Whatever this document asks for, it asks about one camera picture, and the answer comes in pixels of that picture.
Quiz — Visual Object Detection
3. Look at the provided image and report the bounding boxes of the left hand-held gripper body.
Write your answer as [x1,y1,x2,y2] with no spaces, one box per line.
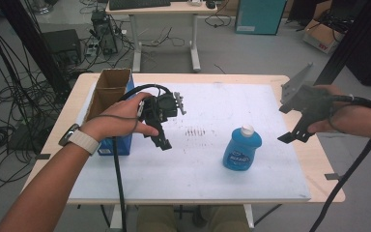
[138,91,187,130]

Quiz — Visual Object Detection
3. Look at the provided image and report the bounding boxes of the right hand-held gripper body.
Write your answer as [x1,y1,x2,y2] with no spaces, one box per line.
[278,62,332,119]

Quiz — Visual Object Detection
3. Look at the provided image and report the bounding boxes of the blue cardboard box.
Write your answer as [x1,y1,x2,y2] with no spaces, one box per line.
[82,68,136,157]

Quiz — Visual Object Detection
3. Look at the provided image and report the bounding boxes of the blue bottle with white cap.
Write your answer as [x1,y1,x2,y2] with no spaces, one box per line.
[222,124,263,172]

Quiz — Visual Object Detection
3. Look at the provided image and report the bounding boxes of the person's left hand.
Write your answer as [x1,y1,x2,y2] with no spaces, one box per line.
[80,92,159,143]

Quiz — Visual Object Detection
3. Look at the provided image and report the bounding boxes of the white board mat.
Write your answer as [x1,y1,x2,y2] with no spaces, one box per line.
[69,81,312,205]

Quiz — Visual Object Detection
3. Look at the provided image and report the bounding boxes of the brown cardboard carton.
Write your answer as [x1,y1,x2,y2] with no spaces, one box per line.
[302,18,346,55]

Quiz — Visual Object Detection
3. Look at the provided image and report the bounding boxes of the black metal stand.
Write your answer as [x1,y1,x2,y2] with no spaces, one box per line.
[0,0,71,98]
[313,0,371,86]

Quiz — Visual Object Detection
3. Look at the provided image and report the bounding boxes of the large black case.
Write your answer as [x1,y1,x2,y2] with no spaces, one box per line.
[344,17,371,87]

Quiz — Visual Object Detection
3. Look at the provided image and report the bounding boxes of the white table leg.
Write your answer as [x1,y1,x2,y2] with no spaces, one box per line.
[243,203,255,229]
[109,204,128,232]

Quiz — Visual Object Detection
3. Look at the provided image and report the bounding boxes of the black computer tower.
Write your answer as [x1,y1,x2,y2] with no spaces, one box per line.
[90,9,120,56]

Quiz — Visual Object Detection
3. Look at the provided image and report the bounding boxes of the teal cabinet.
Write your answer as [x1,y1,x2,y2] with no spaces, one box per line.
[234,0,288,36]

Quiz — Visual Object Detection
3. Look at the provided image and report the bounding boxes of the white desk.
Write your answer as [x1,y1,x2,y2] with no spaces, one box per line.
[105,0,218,73]

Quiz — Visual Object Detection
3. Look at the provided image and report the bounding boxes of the black keyboard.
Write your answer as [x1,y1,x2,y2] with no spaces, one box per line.
[108,0,172,11]

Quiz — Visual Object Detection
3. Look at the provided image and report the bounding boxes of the person's olive trousers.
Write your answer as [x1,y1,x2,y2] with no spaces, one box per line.
[136,204,252,232]

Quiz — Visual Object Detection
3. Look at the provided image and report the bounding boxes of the black equipment box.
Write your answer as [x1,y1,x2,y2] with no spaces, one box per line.
[42,28,83,67]

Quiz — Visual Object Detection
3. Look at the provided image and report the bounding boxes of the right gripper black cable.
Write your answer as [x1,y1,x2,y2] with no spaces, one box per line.
[308,94,371,232]

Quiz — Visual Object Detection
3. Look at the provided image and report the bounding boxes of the white strap wristwatch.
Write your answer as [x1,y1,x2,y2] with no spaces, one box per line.
[58,123,100,156]

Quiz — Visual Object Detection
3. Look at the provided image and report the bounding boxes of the bundle of black floor cables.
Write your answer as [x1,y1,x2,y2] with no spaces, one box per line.
[0,18,66,194]

